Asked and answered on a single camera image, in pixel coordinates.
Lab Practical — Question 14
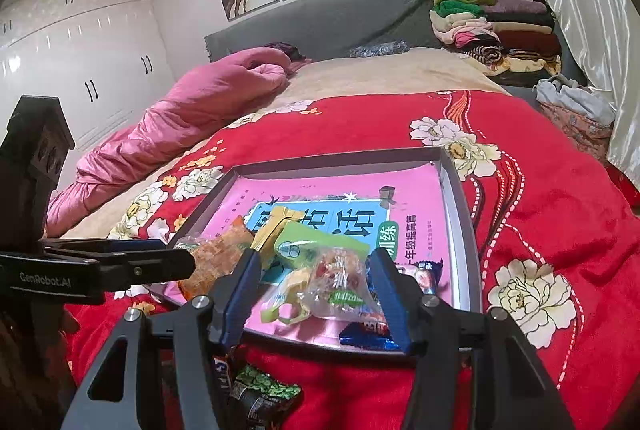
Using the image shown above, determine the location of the black green snack packet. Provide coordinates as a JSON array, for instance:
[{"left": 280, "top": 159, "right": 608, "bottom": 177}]
[{"left": 229, "top": 365, "right": 303, "bottom": 429}]

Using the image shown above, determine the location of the blue snack packet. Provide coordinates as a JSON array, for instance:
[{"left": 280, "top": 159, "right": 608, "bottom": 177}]
[{"left": 338, "top": 259, "right": 445, "bottom": 352}]

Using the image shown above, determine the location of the green milk candy bag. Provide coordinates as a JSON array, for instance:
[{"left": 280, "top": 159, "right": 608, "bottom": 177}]
[{"left": 260, "top": 222, "right": 369, "bottom": 325}]

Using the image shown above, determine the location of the clear red candy packet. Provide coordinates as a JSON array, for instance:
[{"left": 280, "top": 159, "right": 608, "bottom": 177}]
[{"left": 298, "top": 247, "right": 384, "bottom": 323}]

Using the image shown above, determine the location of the brown Snickers bar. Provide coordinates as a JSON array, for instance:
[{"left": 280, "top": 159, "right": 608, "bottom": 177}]
[{"left": 212, "top": 354, "right": 235, "bottom": 398}]

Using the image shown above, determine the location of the yellow snack stick packet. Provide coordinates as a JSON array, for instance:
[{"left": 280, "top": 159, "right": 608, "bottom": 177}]
[{"left": 250, "top": 206, "right": 305, "bottom": 271}]

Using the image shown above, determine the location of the red floral blanket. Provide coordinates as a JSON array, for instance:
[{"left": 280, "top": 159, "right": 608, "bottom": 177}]
[{"left": 64, "top": 89, "right": 640, "bottom": 430}]

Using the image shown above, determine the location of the pink quilt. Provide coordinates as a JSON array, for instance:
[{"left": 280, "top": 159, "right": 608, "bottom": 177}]
[{"left": 44, "top": 47, "right": 291, "bottom": 237}]

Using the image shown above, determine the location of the grey shallow cardboard box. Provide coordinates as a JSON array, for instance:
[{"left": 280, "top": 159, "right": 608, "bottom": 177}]
[{"left": 150, "top": 146, "right": 484, "bottom": 356}]

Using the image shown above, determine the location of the pink picture book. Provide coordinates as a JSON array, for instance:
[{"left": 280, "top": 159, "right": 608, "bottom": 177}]
[{"left": 164, "top": 161, "right": 454, "bottom": 346}]

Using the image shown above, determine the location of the white wardrobe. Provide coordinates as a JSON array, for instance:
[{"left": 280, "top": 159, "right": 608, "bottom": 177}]
[{"left": 1, "top": 0, "right": 174, "bottom": 187}]

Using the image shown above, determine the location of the beige bed sheet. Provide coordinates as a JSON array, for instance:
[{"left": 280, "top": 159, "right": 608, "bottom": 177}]
[{"left": 63, "top": 48, "right": 500, "bottom": 239}]

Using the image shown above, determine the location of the grey and floral clothes heap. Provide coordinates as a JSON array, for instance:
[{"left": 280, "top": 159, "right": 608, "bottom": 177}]
[{"left": 534, "top": 73, "right": 616, "bottom": 164}]

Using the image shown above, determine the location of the pile of folded clothes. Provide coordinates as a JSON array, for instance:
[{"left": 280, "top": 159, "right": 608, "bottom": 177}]
[{"left": 430, "top": 0, "right": 562, "bottom": 77}]

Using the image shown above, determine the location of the grey headboard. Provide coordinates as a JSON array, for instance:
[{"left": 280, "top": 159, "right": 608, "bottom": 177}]
[{"left": 204, "top": 0, "right": 440, "bottom": 62}]

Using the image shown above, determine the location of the white satin curtain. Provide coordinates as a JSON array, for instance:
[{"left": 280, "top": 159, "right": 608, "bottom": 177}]
[{"left": 548, "top": 0, "right": 639, "bottom": 185}]

